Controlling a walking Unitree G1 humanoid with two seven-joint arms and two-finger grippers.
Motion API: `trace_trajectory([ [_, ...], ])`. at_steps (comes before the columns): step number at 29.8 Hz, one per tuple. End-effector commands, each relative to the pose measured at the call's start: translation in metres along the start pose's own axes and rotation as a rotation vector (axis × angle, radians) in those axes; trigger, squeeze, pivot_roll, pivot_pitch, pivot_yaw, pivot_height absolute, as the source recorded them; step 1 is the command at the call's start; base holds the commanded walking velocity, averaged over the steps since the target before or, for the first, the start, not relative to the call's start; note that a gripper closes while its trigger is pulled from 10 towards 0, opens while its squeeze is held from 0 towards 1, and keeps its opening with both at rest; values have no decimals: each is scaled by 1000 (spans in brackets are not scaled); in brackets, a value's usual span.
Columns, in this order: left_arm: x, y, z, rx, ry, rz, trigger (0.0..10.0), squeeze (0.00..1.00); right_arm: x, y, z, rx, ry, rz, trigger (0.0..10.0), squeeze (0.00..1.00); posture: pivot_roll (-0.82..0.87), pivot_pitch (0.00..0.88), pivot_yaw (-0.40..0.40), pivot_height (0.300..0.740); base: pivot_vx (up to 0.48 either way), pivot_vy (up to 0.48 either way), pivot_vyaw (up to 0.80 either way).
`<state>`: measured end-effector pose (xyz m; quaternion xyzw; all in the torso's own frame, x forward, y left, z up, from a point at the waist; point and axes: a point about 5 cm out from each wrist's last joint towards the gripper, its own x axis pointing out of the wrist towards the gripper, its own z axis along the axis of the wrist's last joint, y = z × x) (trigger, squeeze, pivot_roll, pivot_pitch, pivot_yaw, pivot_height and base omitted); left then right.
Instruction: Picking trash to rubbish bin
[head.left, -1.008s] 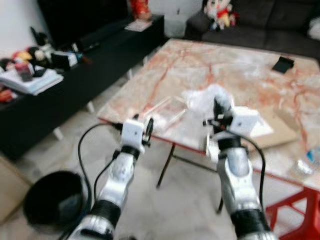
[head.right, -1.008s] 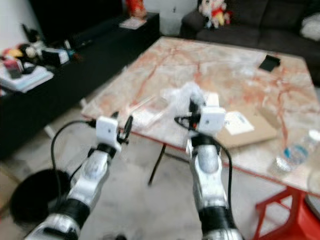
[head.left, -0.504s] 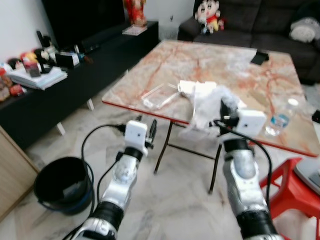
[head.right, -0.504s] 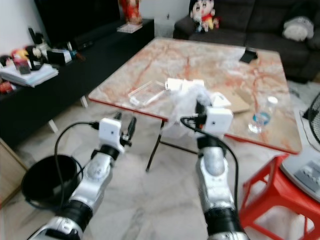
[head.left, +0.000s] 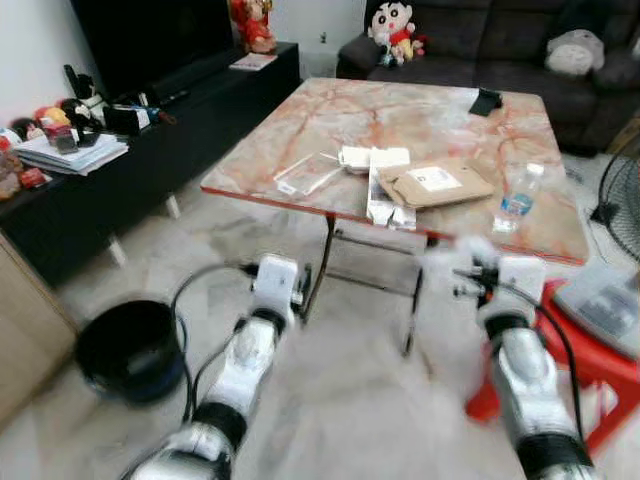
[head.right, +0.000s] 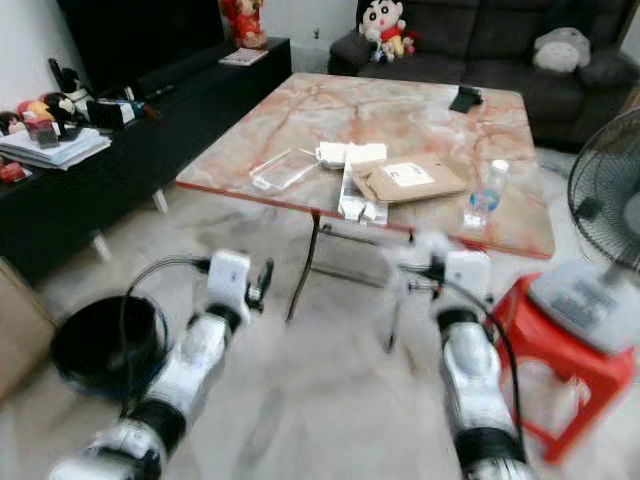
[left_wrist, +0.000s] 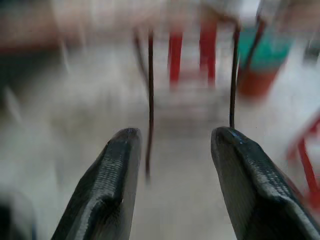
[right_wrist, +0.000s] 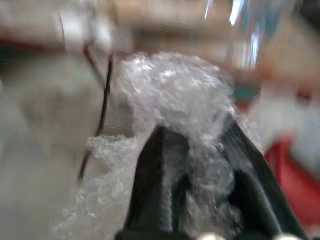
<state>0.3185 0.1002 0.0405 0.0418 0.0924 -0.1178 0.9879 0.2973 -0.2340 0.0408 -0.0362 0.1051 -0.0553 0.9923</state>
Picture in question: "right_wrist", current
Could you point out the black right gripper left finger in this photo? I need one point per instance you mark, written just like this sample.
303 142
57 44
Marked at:
150 175

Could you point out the marble top folding table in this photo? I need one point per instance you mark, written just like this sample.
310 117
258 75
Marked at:
162 20

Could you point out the clear plastic water bottle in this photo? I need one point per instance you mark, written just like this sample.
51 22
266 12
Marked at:
250 30

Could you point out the clear bubble wrap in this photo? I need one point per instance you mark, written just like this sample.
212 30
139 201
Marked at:
175 87

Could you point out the red plastic stool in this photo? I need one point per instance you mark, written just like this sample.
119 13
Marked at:
292 180

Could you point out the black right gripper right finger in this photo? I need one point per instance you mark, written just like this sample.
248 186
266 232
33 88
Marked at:
260 195

